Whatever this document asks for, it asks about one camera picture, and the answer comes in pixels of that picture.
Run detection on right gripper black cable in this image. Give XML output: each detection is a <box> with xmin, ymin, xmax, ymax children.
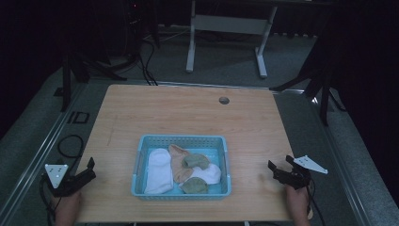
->
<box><xmin>306</xmin><ymin>180</ymin><xmax>327</xmax><ymax>226</ymax></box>

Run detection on black looped floor cable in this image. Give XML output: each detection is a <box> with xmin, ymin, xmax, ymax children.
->
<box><xmin>56</xmin><ymin>134</ymin><xmax>86</xmax><ymax>170</ymax></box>

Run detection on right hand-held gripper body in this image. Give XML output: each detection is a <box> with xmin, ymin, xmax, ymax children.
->
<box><xmin>272</xmin><ymin>154</ymin><xmax>329</xmax><ymax>190</ymax></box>

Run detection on white desk frame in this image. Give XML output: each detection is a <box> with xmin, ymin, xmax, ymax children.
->
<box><xmin>185</xmin><ymin>0</ymin><xmax>279</xmax><ymax>79</ymax></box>

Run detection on beige sock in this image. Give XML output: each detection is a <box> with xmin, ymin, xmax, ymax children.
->
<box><xmin>168</xmin><ymin>143</ymin><xmax>195</xmax><ymax>185</ymax></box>

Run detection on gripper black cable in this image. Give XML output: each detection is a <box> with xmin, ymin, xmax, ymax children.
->
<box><xmin>39</xmin><ymin>173</ymin><xmax>62</xmax><ymax>226</ymax></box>
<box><xmin>306</xmin><ymin>180</ymin><xmax>327</xmax><ymax>226</ymax></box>

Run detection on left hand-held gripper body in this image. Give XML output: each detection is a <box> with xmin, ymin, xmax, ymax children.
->
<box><xmin>41</xmin><ymin>163</ymin><xmax>87</xmax><ymax>199</ymax></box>

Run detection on short white sock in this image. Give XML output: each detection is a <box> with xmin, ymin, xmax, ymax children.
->
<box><xmin>178</xmin><ymin>162</ymin><xmax>222</xmax><ymax>186</ymax></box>

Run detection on dark computer tower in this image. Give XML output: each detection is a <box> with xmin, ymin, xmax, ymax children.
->
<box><xmin>123</xmin><ymin>0</ymin><xmax>149</xmax><ymax>59</ymax></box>

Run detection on light blue plastic basket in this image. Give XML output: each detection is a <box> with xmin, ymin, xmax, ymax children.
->
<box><xmin>130</xmin><ymin>134</ymin><xmax>232</xmax><ymax>202</ymax></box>

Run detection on person's left hand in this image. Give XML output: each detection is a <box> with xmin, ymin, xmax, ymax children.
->
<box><xmin>51</xmin><ymin>190</ymin><xmax>83</xmax><ymax>226</ymax></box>

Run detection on black metal stand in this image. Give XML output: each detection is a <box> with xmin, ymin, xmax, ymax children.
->
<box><xmin>54</xmin><ymin>53</ymin><xmax>128</xmax><ymax>113</ymax></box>
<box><xmin>268</xmin><ymin>59</ymin><xmax>347</xmax><ymax>127</ymax></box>

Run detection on person's right hand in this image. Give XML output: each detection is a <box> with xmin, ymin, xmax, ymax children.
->
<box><xmin>284</xmin><ymin>184</ymin><xmax>312</xmax><ymax>226</ymax></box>

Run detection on long white sock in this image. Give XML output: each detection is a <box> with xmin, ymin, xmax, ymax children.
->
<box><xmin>143</xmin><ymin>147</ymin><xmax>175</xmax><ymax>195</ymax></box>

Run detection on black floor cables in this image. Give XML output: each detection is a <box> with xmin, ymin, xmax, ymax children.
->
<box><xmin>136</xmin><ymin>37</ymin><xmax>159</xmax><ymax>87</ymax></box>

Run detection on green sock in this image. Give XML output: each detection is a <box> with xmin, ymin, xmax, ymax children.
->
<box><xmin>181</xmin><ymin>153</ymin><xmax>211</xmax><ymax>171</ymax></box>
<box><xmin>180</xmin><ymin>176</ymin><xmax>209</xmax><ymax>195</ymax></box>

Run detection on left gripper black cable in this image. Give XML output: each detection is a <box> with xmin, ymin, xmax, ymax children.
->
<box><xmin>39</xmin><ymin>173</ymin><xmax>62</xmax><ymax>226</ymax></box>

